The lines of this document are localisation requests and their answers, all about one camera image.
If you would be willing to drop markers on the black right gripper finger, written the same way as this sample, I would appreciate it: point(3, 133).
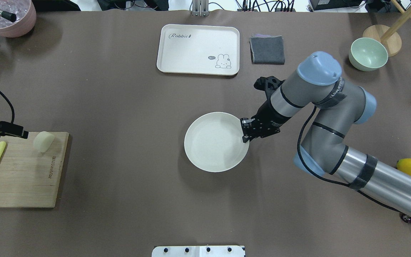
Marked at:
point(246, 138)

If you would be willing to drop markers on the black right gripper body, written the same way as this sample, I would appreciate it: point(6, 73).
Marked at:
point(269, 117)

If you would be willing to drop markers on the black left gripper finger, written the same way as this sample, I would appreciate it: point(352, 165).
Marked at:
point(14, 130)

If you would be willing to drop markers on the cream round plate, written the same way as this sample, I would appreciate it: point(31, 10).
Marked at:
point(214, 143)

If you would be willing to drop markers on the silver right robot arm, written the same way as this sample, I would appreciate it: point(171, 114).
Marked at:
point(338, 104)

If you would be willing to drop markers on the white steamed bun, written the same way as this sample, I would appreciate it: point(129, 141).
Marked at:
point(43, 141)

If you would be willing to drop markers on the cream rabbit tray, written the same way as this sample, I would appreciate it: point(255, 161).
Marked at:
point(199, 49)

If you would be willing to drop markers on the wooden cutting board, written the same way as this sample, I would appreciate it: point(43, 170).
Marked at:
point(29, 178)

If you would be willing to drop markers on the grey folded cloth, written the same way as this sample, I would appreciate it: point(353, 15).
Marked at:
point(267, 50)

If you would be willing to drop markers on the purple cloth under grey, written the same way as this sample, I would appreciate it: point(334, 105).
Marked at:
point(260, 35)

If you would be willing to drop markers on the pink bowl with ice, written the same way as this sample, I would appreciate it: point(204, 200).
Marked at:
point(17, 17)

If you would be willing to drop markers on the mint green bowl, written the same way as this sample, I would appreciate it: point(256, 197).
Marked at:
point(367, 54)

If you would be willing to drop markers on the wooden cup rack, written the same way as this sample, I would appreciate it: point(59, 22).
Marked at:
point(388, 36)

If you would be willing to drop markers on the dark purple toy grapes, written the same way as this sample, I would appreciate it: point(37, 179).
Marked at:
point(406, 218)

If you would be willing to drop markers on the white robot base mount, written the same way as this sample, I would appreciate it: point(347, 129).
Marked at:
point(199, 251)

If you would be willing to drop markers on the aluminium frame post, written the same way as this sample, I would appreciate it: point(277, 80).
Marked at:
point(199, 8)

